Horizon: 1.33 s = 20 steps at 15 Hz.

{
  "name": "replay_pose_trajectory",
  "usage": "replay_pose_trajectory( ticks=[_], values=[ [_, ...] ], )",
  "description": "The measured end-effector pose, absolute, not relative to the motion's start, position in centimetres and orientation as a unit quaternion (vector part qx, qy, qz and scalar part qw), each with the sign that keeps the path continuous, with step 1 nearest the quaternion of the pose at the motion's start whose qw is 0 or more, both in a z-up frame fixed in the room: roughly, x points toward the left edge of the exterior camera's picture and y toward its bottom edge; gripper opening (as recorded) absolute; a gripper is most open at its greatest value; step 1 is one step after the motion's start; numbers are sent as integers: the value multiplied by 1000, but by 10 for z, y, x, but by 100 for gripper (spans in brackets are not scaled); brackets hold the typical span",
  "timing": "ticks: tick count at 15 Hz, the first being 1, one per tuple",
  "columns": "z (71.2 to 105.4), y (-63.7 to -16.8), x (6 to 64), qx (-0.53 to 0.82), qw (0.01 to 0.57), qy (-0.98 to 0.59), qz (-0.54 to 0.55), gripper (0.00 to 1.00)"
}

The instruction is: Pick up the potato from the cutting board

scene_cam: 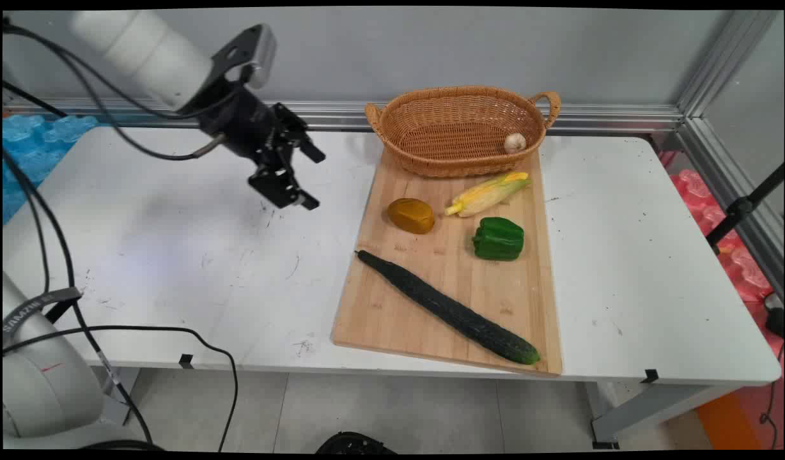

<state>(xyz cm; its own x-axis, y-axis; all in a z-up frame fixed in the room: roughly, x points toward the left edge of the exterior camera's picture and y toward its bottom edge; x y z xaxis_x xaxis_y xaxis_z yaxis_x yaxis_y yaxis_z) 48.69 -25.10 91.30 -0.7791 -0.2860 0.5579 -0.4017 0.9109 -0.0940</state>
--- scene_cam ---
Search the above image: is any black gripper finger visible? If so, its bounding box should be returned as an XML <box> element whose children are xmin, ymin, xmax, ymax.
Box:
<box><xmin>248</xmin><ymin>162</ymin><xmax>320</xmax><ymax>212</ymax></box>
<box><xmin>274</xmin><ymin>102</ymin><xmax>327</xmax><ymax>164</ymax></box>

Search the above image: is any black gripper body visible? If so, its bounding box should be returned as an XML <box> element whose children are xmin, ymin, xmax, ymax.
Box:
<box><xmin>198</xmin><ymin>82</ymin><xmax>304</xmax><ymax>172</ymax></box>

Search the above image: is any woven wicker basket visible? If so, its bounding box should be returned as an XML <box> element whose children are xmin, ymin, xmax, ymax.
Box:
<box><xmin>365</xmin><ymin>85</ymin><xmax>562</xmax><ymax>178</ymax></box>

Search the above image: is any bamboo cutting board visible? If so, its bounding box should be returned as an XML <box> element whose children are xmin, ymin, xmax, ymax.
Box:
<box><xmin>330</xmin><ymin>148</ymin><xmax>563</xmax><ymax>376</ymax></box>

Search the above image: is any yellow corn cob with husk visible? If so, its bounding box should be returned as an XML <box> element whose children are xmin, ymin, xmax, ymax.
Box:
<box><xmin>444</xmin><ymin>171</ymin><xmax>532</xmax><ymax>218</ymax></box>

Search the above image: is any long dark green cucumber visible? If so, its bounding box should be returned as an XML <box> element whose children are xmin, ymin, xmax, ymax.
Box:
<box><xmin>356</xmin><ymin>250</ymin><xmax>541</xmax><ymax>366</ymax></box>

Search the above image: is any blue foam mat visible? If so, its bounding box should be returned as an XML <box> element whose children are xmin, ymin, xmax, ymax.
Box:
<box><xmin>3</xmin><ymin>114</ymin><xmax>100</xmax><ymax>226</ymax></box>

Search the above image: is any green bell pepper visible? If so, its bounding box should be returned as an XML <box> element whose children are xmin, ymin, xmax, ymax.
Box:
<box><xmin>472</xmin><ymin>217</ymin><xmax>525</xmax><ymax>261</ymax></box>

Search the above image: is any grey table leg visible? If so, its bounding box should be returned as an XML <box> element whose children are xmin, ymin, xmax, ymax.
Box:
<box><xmin>97</xmin><ymin>367</ymin><xmax>141</xmax><ymax>427</ymax></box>
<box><xmin>584</xmin><ymin>381</ymin><xmax>746</xmax><ymax>449</ymax></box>

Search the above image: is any black round floor object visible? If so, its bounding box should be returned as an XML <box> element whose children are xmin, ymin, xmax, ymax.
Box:
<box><xmin>315</xmin><ymin>431</ymin><xmax>398</xmax><ymax>455</ymax></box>

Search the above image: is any black tripod stand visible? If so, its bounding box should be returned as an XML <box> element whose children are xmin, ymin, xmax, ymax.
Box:
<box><xmin>706</xmin><ymin>164</ymin><xmax>784</xmax><ymax>255</ymax></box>

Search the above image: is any red foam mat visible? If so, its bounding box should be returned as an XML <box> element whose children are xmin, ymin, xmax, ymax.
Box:
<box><xmin>658</xmin><ymin>149</ymin><xmax>784</xmax><ymax>362</ymax></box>

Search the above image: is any small black device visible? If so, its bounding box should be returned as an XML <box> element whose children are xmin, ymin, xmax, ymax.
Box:
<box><xmin>764</xmin><ymin>292</ymin><xmax>784</xmax><ymax>339</ymax></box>

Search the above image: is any orange floor tape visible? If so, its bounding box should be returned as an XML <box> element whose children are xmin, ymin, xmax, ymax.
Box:
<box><xmin>695</xmin><ymin>390</ymin><xmax>769</xmax><ymax>451</ymax></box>

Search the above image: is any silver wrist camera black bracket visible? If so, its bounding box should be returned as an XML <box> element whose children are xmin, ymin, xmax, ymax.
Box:
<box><xmin>207</xmin><ymin>24</ymin><xmax>279</xmax><ymax>90</ymax></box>

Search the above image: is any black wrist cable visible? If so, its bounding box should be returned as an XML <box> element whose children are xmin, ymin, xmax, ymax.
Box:
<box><xmin>3</xmin><ymin>24</ymin><xmax>230</xmax><ymax>161</ymax></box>

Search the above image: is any aluminium frame rail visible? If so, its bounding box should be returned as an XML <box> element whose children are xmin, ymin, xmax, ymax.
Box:
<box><xmin>676</xmin><ymin>117</ymin><xmax>784</xmax><ymax>298</ymax></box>
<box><xmin>3</xmin><ymin>96</ymin><xmax>687</xmax><ymax>135</ymax></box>

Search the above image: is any thin black floor cable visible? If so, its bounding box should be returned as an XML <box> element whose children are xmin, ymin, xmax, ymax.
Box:
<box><xmin>3</xmin><ymin>325</ymin><xmax>240</xmax><ymax>452</ymax></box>

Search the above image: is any black diagonal background cable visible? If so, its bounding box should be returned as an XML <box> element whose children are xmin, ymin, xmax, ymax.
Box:
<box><xmin>3</xmin><ymin>79</ymin><xmax>69</xmax><ymax>118</ymax></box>

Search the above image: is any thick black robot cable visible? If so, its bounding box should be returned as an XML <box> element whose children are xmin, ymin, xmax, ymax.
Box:
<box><xmin>3</xmin><ymin>148</ymin><xmax>155</xmax><ymax>446</ymax></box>

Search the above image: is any black hanging cable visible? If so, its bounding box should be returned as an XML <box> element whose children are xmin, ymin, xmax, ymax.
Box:
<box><xmin>22</xmin><ymin>185</ymin><xmax>52</xmax><ymax>296</ymax></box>

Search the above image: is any grey printed velcro strap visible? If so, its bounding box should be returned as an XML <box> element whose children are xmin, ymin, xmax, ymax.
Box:
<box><xmin>3</xmin><ymin>287</ymin><xmax>84</xmax><ymax>337</ymax></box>

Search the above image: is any aluminium frame post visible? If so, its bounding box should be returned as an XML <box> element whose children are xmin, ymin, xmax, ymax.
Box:
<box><xmin>676</xmin><ymin>10</ymin><xmax>779</xmax><ymax>120</ymax></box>

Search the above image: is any thin black cable on mat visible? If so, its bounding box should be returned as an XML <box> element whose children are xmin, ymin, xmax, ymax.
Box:
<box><xmin>759</xmin><ymin>344</ymin><xmax>784</xmax><ymax>449</ymax></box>

